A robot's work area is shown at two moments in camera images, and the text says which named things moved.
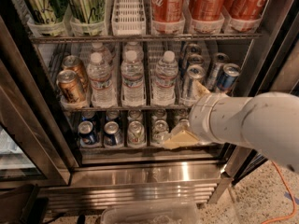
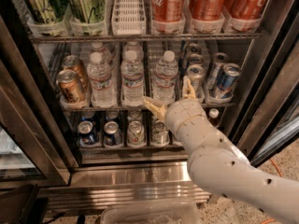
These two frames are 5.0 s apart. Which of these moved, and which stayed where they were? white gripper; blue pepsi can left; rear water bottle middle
Moved: white gripper
Stayed: blue pepsi can left; rear water bottle middle
